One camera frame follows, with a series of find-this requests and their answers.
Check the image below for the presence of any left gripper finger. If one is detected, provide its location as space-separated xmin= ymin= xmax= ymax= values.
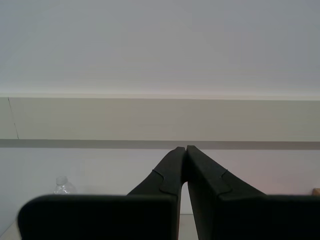
xmin=16 ymin=146 xmax=187 ymax=240
xmin=185 ymin=144 xmax=320 ymax=240

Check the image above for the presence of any clear plastic water bottle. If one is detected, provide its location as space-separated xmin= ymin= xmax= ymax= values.
xmin=53 ymin=175 xmax=78 ymax=196

